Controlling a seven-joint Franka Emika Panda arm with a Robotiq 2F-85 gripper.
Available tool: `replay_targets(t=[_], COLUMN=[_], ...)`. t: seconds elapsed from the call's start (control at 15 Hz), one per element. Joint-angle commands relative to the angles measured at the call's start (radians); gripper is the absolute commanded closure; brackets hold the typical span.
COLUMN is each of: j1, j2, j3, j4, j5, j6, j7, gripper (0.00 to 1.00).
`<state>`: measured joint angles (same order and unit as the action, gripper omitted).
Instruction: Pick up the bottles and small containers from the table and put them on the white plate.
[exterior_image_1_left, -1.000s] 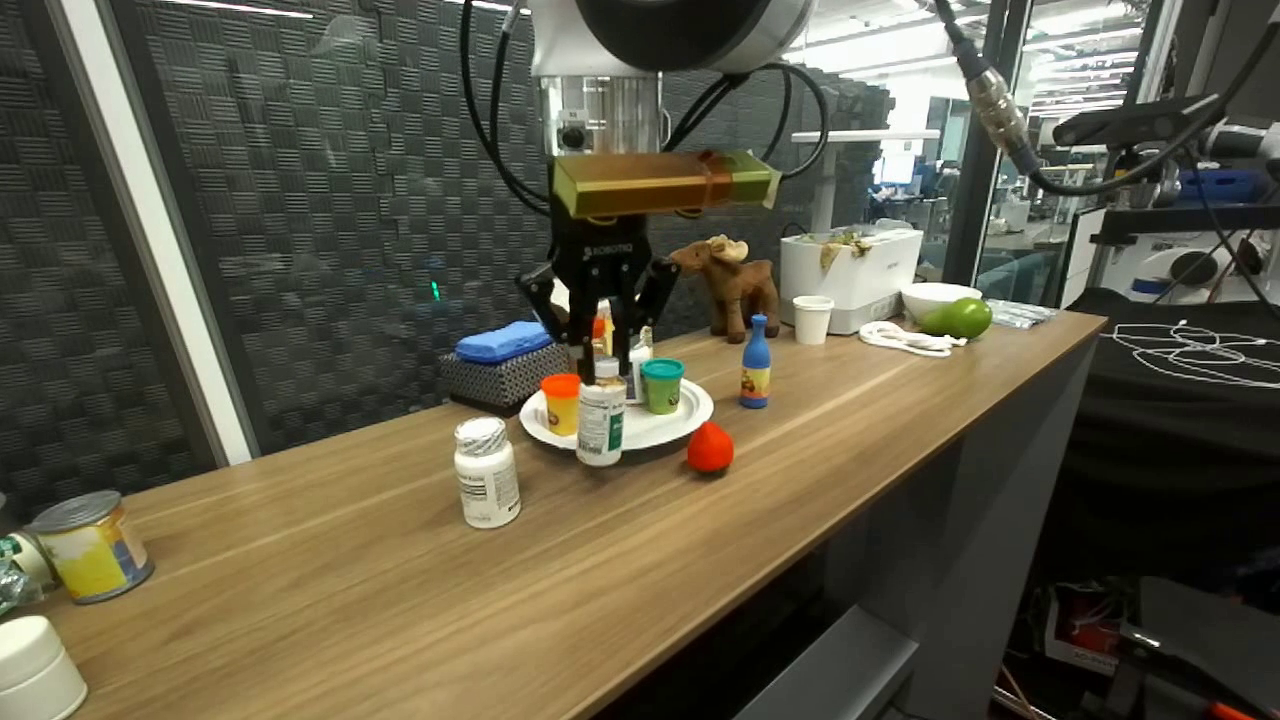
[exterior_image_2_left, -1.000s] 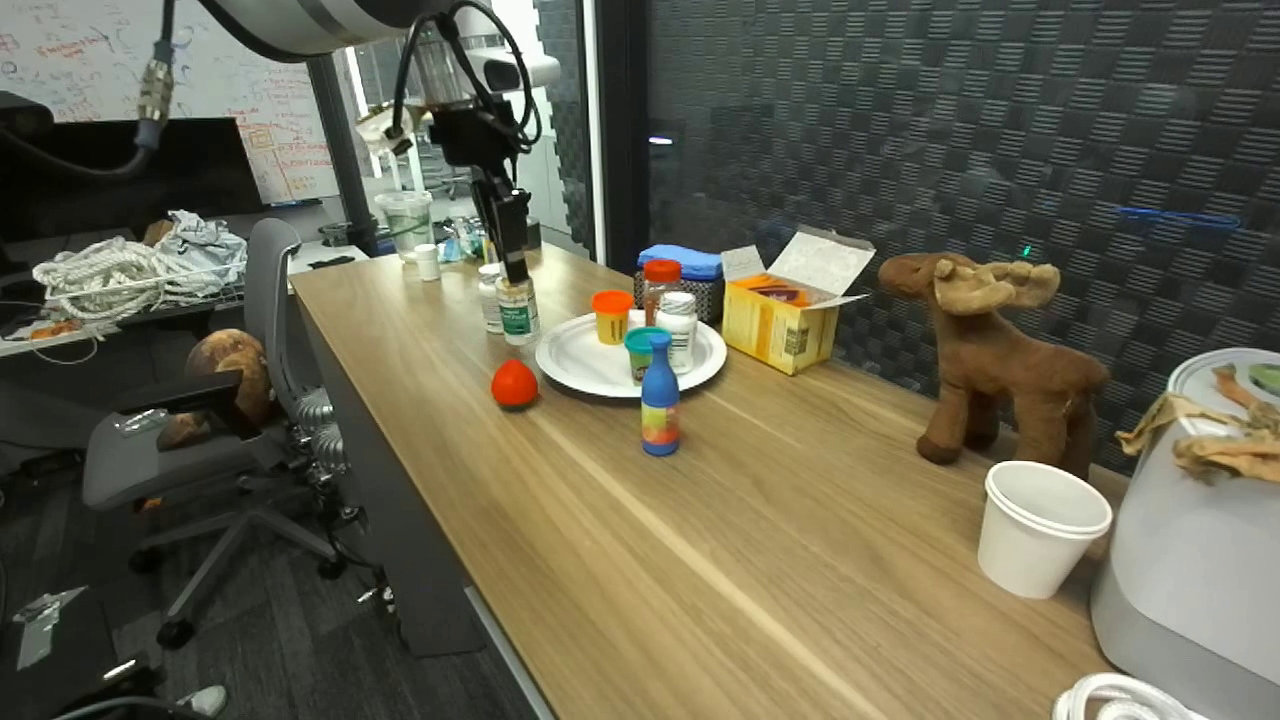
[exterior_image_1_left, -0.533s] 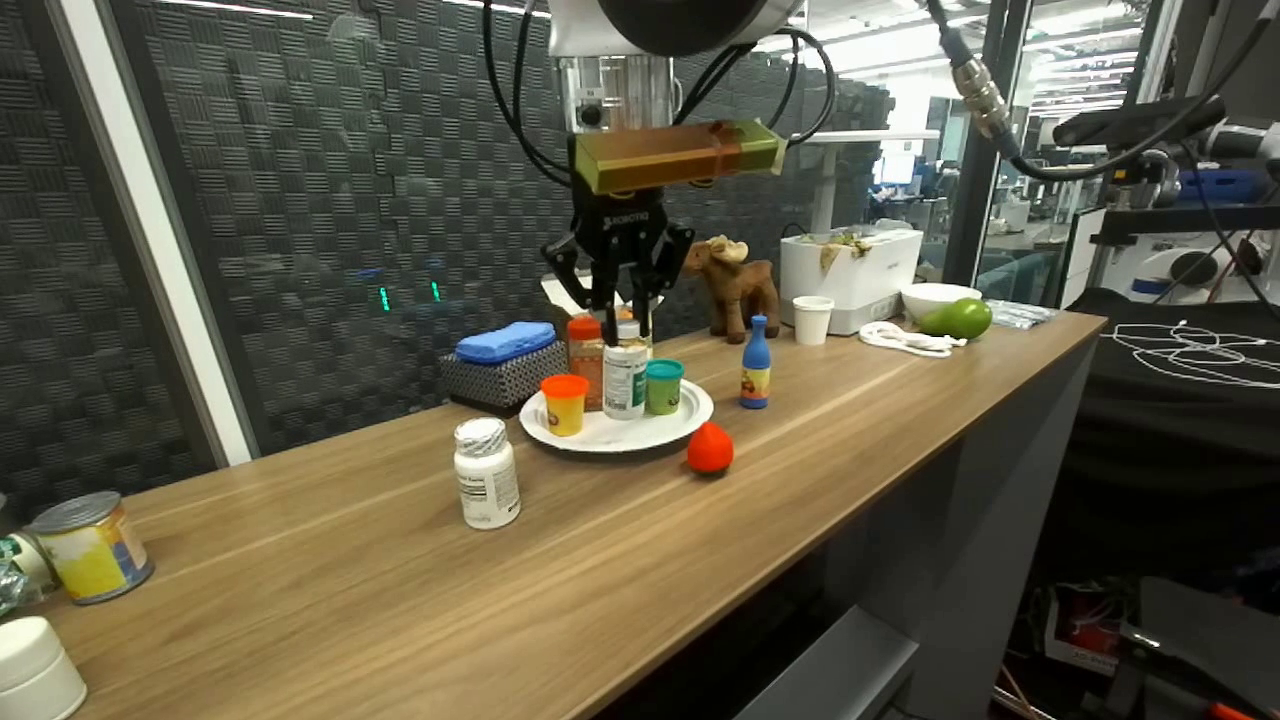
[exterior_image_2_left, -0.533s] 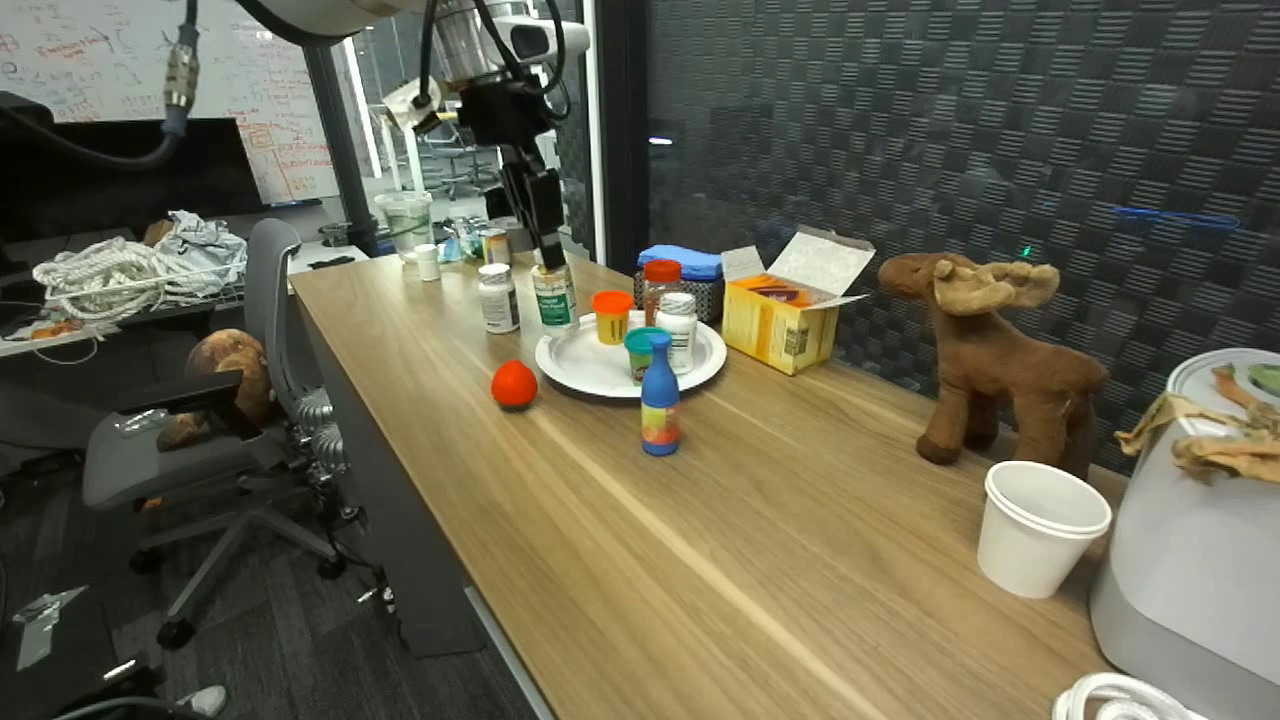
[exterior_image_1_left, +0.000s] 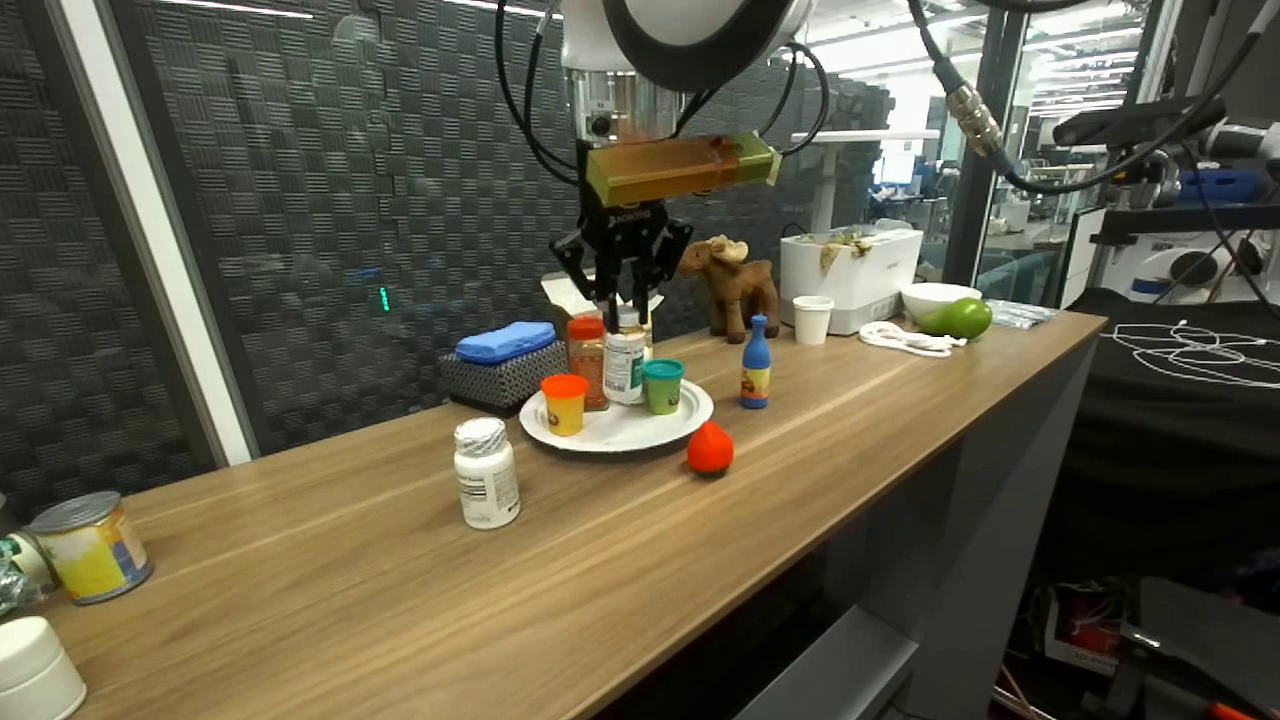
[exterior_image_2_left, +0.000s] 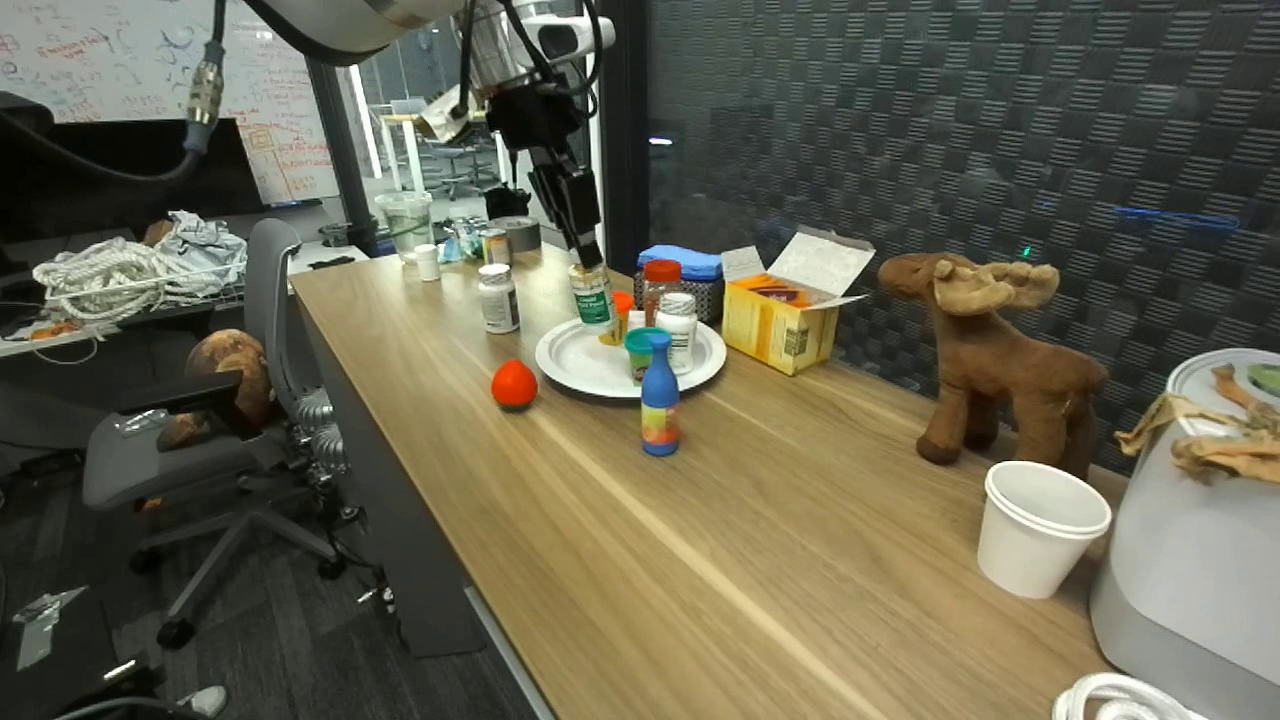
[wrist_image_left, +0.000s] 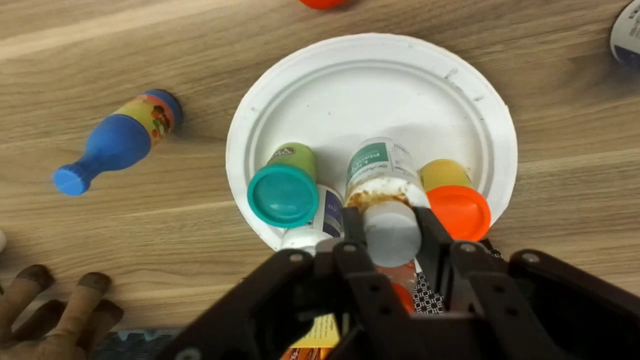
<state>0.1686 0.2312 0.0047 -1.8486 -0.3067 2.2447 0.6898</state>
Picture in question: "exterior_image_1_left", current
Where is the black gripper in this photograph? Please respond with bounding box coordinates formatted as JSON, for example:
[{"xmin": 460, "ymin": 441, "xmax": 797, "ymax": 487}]
[{"xmin": 550, "ymin": 206, "xmax": 696, "ymax": 332}]

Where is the spice bottle with orange lid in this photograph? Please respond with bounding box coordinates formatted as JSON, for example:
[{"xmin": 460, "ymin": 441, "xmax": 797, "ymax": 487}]
[{"xmin": 563, "ymin": 316, "xmax": 614, "ymax": 411}]

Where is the teal-lid play-doh tub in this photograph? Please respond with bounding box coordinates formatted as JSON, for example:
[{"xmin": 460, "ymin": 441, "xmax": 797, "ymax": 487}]
[{"xmin": 635, "ymin": 357, "xmax": 688, "ymax": 415}]

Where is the blue toy bowling pin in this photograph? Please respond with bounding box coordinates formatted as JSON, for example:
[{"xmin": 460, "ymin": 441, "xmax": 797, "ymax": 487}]
[{"xmin": 735, "ymin": 313, "xmax": 775, "ymax": 411}]

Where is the large white pill bottle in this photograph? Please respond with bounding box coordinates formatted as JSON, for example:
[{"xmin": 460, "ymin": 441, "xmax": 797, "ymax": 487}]
[{"xmin": 448, "ymin": 411, "xmax": 524, "ymax": 532}]

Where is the white paper plate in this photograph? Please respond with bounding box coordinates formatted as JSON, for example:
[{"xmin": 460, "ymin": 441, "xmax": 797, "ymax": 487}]
[{"xmin": 517, "ymin": 377, "xmax": 715, "ymax": 455}]

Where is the open yellow cardboard box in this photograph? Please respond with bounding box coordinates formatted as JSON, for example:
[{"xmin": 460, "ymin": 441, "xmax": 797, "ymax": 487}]
[{"xmin": 537, "ymin": 270, "xmax": 670, "ymax": 336}]

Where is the brown moose plush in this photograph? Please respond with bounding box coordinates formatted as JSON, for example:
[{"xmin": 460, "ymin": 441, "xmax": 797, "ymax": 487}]
[{"xmin": 678, "ymin": 232, "xmax": 787, "ymax": 347}]

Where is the blue sponge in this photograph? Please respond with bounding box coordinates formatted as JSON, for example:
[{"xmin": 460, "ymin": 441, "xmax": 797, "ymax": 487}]
[{"xmin": 454, "ymin": 316, "xmax": 562, "ymax": 368}]

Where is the grey perforated box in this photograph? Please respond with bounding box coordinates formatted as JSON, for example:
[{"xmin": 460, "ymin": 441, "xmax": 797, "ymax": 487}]
[{"xmin": 440, "ymin": 336, "xmax": 571, "ymax": 411}]

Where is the white paper cup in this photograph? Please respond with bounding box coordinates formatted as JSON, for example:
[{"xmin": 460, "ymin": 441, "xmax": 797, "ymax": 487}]
[{"xmin": 787, "ymin": 293, "xmax": 838, "ymax": 347}]

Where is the red ball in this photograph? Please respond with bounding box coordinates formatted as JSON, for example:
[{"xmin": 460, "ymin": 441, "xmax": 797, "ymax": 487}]
[{"xmin": 683, "ymin": 421, "xmax": 741, "ymax": 480}]

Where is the white grey appliance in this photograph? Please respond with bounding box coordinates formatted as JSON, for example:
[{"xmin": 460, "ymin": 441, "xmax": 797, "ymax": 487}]
[{"xmin": 775, "ymin": 222, "xmax": 930, "ymax": 336}]

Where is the white bowl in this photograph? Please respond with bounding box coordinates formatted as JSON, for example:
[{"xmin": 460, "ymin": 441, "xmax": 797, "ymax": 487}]
[{"xmin": 902, "ymin": 281, "xmax": 984, "ymax": 332}]

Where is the green fruit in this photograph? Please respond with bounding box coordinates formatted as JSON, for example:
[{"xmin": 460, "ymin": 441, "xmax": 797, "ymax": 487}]
[{"xmin": 924, "ymin": 298, "xmax": 998, "ymax": 346}]

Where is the white equipment box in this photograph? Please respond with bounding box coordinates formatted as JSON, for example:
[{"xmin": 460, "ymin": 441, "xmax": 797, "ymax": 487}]
[{"xmin": 1066, "ymin": 218, "xmax": 1280, "ymax": 307}]

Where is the white jar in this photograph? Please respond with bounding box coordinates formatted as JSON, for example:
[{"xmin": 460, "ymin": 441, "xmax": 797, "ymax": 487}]
[{"xmin": 0, "ymin": 617, "xmax": 88, "ymax": 720}]

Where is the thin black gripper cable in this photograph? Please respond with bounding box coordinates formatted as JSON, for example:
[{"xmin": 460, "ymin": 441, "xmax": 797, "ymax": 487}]
[{"xmin": 494, "ymin": 0, "xmax": 594, "ymax": 187}]

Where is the coiled white cable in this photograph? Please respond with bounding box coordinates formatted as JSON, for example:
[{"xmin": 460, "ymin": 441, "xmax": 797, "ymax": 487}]
[{"xmin": 857, "ymin": 316, "xmax": 970, "ymax": 361}]

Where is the black vertical post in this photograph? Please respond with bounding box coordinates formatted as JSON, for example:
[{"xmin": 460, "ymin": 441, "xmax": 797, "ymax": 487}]
[{"xmin": 939, "ymin": 0, "xmax": 1031, "ymax": 293}]

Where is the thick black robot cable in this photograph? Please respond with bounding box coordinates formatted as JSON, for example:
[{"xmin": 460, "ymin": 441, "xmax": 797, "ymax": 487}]
[{"xmin": 910, "ymin": 0, "xmax": 1280, "ymax": 197}]

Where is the white frame strip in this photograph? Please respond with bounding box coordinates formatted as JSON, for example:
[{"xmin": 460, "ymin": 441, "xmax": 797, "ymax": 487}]
[{"xmin": 43, "ymin": 0, "xmax": 257, "ymax": 471}]

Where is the white rope pile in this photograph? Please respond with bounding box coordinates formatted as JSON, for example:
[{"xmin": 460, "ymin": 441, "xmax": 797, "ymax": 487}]
[{"xmin": 1104, "ymin": 313, "xmax": 1280, "ymax": 397}]

